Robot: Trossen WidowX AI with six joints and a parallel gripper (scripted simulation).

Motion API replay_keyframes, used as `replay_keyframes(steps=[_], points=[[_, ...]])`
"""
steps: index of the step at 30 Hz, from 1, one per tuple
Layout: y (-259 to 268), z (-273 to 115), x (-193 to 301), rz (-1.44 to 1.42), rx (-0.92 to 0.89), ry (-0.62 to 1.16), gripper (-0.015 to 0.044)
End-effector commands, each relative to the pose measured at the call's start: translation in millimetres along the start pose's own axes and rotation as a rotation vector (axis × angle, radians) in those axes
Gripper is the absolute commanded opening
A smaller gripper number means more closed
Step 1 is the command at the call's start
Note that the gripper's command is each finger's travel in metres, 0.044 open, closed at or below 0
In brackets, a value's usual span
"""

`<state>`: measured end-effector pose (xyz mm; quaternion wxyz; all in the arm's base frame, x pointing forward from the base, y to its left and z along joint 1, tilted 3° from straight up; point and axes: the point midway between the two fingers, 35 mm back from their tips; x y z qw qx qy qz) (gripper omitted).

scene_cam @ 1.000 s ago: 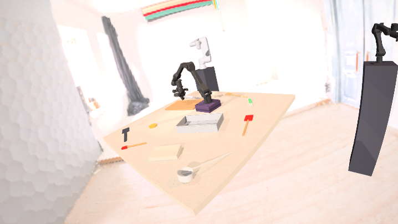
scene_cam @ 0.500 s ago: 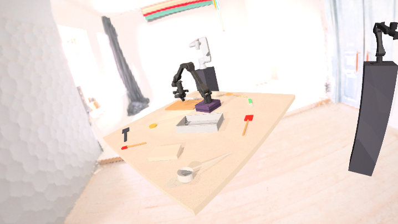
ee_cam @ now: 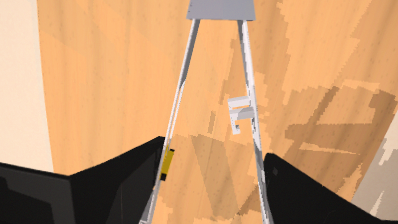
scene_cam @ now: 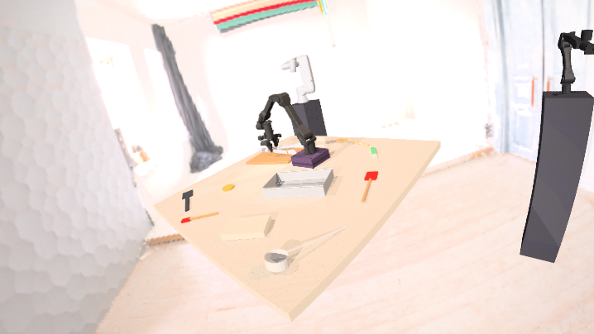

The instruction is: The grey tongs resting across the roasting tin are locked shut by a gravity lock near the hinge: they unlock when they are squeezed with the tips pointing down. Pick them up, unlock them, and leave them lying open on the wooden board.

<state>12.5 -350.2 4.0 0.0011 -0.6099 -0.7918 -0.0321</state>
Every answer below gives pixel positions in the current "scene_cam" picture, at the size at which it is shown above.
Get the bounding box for orange flat board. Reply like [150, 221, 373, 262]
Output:
[246, 148, 304, 165]

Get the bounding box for white measuring scoop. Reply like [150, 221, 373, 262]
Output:
[263, 226, 348, 272]

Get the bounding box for red spatula with wooden handle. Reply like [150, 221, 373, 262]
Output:
[361, 171, 378, 203]

